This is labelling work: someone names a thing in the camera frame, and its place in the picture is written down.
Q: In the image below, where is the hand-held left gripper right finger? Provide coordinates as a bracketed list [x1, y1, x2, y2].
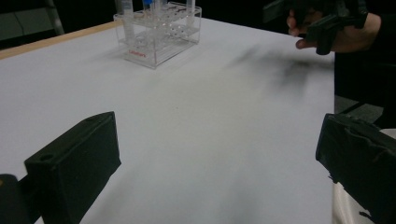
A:
[315, 112, 396, 224]

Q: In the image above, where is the blue-capped clear tube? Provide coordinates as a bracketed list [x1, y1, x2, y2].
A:
[142, 0, 154, 15]

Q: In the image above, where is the clear acrylic tube rack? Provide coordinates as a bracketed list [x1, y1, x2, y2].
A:
[112, 1, 203, 70]

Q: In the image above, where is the grey metal stand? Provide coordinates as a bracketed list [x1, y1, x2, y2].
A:
[0, 0, 65, 43]

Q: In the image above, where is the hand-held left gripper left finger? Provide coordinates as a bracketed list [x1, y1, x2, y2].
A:
[23, 111, 122, 224]

